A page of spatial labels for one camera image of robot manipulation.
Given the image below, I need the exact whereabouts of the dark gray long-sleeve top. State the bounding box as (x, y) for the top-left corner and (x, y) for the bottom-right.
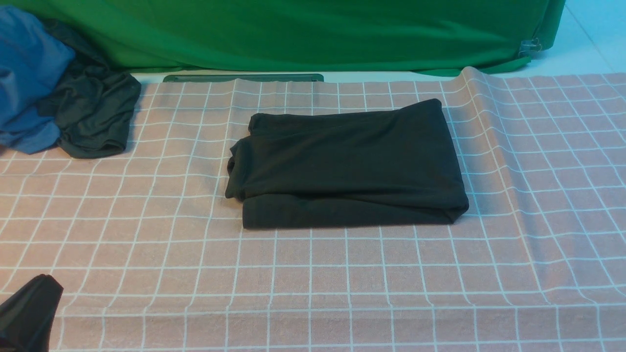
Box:
(225, 99), (470, 229)

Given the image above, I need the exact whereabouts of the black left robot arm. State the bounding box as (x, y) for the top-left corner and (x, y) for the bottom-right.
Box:
(0, 274), (64, 352)

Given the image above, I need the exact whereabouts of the pink checkered tablecloth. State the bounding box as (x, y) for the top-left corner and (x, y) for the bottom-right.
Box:
(0, 68), (626, 352)

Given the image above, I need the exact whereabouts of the green backdrop cloth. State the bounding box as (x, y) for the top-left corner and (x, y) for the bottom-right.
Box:
(1, 0), (565, 77)

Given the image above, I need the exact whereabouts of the dark gray crumpled garment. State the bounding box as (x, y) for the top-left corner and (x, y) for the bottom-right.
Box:
(36, 19), (141, 159)

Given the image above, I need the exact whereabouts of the metal binder clip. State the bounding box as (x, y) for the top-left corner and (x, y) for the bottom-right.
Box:
(518, 38), (543, 57)

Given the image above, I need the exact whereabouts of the blue crumpled garment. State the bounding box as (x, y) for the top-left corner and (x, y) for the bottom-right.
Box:
(0, 6), (75, 154)

